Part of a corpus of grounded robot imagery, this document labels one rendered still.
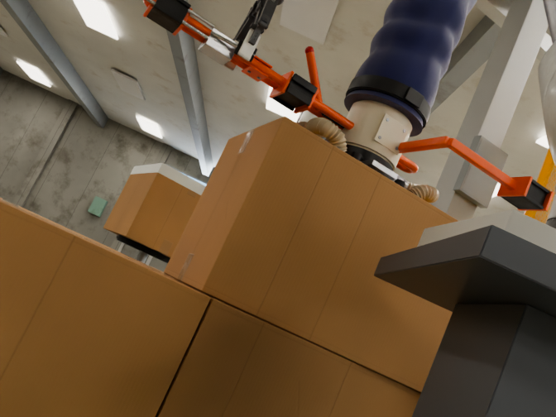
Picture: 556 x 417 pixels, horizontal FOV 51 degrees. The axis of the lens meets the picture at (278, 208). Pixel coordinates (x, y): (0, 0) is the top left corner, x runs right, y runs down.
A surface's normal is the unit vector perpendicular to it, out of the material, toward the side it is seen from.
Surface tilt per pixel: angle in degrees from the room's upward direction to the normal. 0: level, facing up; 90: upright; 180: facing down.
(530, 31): 90
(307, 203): 90
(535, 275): 90
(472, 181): 90
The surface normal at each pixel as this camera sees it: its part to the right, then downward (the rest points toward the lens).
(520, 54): 0.42, 0.02
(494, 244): 0.07, -0.15
